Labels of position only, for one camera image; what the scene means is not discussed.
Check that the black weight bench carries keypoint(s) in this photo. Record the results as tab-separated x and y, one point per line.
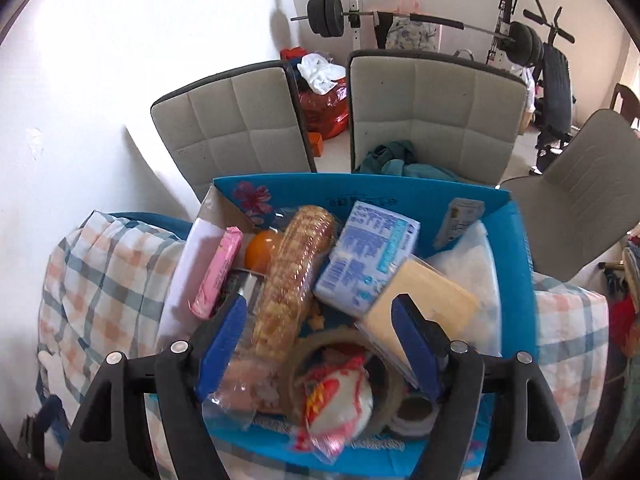
555	90

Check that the white plastic bag in box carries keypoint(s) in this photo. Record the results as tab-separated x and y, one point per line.
470	270

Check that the white crumpled cloth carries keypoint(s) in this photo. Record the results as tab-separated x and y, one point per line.
317	72

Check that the grey padded chair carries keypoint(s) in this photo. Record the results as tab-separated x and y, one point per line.
585	195
435	105
235	120

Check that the brown wooden chair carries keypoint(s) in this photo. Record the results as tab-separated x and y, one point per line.
625	97

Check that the clear tape roll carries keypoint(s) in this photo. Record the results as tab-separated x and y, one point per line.
325	337

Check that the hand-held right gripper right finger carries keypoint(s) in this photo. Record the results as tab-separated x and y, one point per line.
415	340

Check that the blue biscuit box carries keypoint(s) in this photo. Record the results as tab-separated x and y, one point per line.
320	322

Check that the red plastic bag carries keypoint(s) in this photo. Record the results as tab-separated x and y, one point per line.
325	110

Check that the small orange box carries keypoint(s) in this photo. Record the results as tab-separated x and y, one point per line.
316	144

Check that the orange mandarin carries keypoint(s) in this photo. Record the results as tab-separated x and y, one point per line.
260	252

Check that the blue printed cardboard box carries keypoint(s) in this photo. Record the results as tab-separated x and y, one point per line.
380	190

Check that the teal cloth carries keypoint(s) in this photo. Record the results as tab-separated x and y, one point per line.
390	157

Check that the black barbell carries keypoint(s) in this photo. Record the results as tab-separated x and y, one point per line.
325	15

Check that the grey small carton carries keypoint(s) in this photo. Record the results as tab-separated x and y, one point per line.
457	220

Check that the red white bun packet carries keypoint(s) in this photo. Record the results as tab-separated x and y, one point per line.
335	400

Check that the pink packet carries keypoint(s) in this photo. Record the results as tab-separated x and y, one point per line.
217	270

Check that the clear plastic cake box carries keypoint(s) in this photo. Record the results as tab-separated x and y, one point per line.
425	300

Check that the red cloth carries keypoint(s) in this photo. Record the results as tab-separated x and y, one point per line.
625	320

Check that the floral garment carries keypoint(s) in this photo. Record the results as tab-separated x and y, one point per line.
410	35

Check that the white barbell rack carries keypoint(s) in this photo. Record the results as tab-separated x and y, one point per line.
354	15

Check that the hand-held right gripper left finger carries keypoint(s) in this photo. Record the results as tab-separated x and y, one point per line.
222	340

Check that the blue white tissue pack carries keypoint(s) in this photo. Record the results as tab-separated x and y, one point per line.
365	255

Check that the plaid tablecloth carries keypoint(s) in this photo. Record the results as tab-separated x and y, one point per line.
100	300

